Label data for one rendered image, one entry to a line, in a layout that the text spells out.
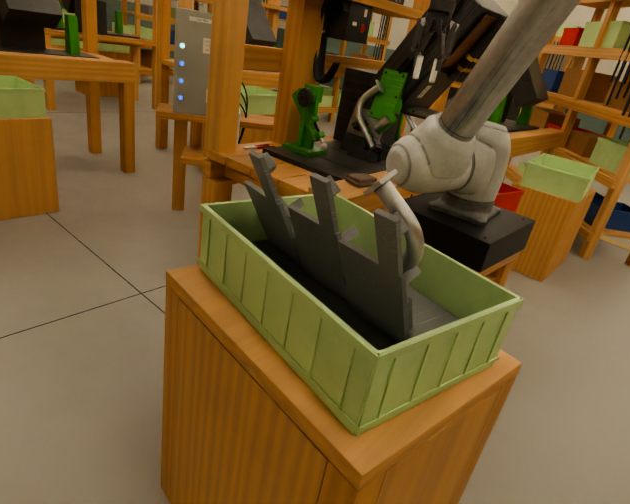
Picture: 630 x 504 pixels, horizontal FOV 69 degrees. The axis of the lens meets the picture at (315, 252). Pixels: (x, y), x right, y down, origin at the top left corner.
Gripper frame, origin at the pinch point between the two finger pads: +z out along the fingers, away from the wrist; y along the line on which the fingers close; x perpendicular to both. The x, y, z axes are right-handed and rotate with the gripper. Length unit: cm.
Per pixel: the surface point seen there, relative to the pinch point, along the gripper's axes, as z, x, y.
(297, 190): 44, -26, -24
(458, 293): 41, -50, 46
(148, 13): 18, 359, -715
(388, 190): 15, -80, 39
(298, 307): 39, -87, 30
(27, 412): 131, -101, -68
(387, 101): 17, 37, -32
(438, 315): 46, -54, 45
